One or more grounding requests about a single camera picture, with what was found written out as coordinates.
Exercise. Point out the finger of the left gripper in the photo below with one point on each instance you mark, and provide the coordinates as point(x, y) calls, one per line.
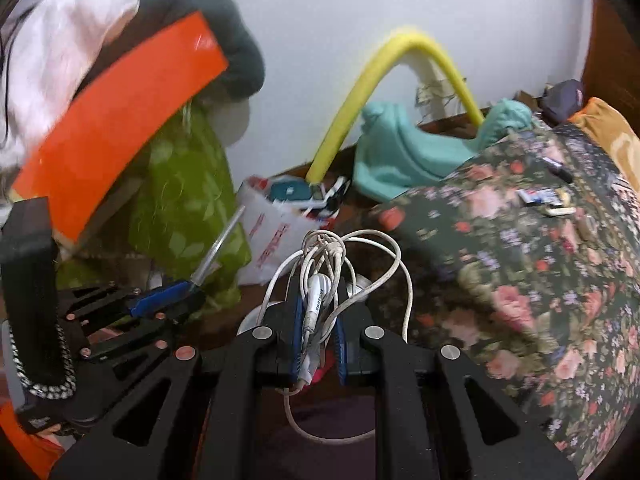
point(175, 296)
point(139, 333)

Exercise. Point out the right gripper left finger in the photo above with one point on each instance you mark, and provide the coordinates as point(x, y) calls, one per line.
point(279, 364)

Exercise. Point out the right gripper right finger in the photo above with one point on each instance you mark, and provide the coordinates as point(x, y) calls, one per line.
point(354, 330)

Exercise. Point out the silver rod black handle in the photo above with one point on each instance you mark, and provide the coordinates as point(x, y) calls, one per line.
point(206, 265)

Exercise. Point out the green leaf pattern bag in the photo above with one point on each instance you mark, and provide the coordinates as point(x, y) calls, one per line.
point(163, 213)

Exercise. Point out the white HotMax plastic bag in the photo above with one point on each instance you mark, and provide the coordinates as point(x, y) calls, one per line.
point(274, 230)

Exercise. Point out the blue box in bag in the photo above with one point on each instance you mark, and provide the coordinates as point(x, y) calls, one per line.
point(289, 190)

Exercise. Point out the dark floral bed sheet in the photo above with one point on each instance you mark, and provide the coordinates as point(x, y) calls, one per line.
point(549, 307)

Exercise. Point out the teal cloth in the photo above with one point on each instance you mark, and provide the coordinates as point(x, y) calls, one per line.
point(393, 154)

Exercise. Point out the yellow foam tube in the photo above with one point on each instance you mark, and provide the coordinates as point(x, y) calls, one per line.
point(405, 44)

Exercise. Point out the white comb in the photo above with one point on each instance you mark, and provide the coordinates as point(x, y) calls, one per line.
point(558, 211)

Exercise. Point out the orange brown blanket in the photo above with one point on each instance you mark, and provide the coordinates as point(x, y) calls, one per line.
point(610, 130)

